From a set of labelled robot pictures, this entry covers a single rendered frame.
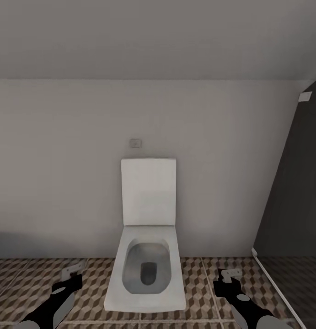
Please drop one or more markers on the shower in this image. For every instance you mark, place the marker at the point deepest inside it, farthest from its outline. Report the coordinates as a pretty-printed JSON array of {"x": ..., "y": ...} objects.
[{"x": 281, "y": 294}]

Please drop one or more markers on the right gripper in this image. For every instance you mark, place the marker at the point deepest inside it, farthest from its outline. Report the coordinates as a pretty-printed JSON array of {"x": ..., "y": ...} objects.
[{"x": 221, "y": 288}]

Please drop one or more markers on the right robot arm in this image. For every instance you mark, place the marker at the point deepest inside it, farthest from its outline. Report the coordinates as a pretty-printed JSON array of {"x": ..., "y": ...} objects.
[{"x": 247, "y": 314}]

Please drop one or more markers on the hook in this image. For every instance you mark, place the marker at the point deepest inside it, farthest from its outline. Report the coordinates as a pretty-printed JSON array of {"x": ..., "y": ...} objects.
[{"x": 135, "y": 143}]

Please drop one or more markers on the door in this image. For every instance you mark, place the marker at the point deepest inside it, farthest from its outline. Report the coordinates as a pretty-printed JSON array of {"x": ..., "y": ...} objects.
[{"x": 286, "y": 240}]

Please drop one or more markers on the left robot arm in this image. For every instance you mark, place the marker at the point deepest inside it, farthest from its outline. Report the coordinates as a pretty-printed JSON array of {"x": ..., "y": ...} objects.
[{"x": 53, "y": 311}]

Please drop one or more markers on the toilet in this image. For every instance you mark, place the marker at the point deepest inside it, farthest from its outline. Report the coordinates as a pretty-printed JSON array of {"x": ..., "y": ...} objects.
[{"x": 147, "y": 276}]

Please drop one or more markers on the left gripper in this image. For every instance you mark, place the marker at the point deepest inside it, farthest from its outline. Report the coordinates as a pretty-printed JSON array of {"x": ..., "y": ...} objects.
[{"x": 75, "y": 282}]

